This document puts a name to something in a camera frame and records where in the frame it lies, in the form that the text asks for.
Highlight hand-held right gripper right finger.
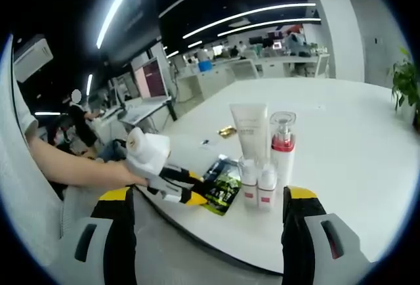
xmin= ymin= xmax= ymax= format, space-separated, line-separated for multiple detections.
xmin=281 ymin=185 xmax=372 ymax=285

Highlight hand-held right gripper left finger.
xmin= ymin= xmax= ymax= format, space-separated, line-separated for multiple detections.
xmin=60 ymin=186 xmax=137 ymax=285

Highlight green black skincare sachet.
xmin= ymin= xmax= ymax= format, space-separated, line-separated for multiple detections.
xmin=201 ymin=158 xmax=243 ymax=217

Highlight clear skincare sachet black patch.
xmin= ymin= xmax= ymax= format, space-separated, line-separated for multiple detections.
xmin=198 ymin=137 xmax=221 ymax=150

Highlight small white skincare bottle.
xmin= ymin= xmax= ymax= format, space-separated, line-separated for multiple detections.
xmin=238 ymin=155 xmax=261 ymax=209
xmin=257 ymin=163 xmax=278 ymax=213

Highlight gold foil skincare sachet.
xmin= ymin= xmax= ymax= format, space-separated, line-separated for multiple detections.
xmin=217 ymin=125 xmax=238 ymax=139

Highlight white red-collared skincare bottle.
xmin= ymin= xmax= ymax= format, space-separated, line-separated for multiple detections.
xmin=269 ymin=111 xmax=298 ymax=190

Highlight white skincare tube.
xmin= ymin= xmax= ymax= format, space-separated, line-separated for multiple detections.
xmin=228 ymin=102 xmax=270 ymax=162

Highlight person's left hand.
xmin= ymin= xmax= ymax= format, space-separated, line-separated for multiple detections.
xmin=112 ymin=161 xmax=149 ymax=187

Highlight large monitor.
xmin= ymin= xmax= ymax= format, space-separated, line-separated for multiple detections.
xmin=132 ymin=55 xmax=172 ymax=102

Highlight white office desks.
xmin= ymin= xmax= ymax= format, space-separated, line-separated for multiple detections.
xmin=175 ymin=53 xmax=331 ymax=102

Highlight ceiling light strip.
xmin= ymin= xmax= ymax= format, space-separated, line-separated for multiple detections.
xmin=215 ymin=18 xmax=323 ymax=39
xmin=181 ymin=2 xmax=318 ymax=40
xmin=96 ymin=0 xmax=148 ymax=50

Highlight ceiling air conditioner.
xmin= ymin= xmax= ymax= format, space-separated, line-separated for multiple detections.
xmin=12 ymin=34 xmax=54 ymax=83

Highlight green plant in red pot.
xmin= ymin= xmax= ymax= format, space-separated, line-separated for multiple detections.
xmin=389 ymin=47 xmax=420 ymax=125

